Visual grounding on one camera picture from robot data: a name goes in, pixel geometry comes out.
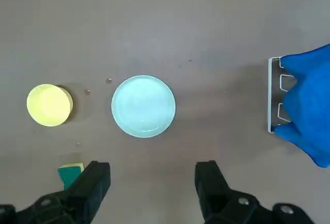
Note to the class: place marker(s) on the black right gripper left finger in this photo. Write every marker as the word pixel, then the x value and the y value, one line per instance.
pixel 77 198

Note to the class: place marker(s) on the small yellow dish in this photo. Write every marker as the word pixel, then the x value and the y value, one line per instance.
pixel 49 105

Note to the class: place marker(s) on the white metal rack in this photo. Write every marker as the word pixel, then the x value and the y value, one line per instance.
pixel 273 92

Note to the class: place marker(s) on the green and yellow sponge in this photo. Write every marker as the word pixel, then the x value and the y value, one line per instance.
pixel 69 175

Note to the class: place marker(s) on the pale green plate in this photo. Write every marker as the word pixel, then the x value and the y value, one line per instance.
pixel 143 106

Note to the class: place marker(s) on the blue cloth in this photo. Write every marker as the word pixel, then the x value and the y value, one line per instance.
pixel 309 100

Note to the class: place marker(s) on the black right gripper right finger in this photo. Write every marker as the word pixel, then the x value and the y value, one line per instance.
pixel 227 200

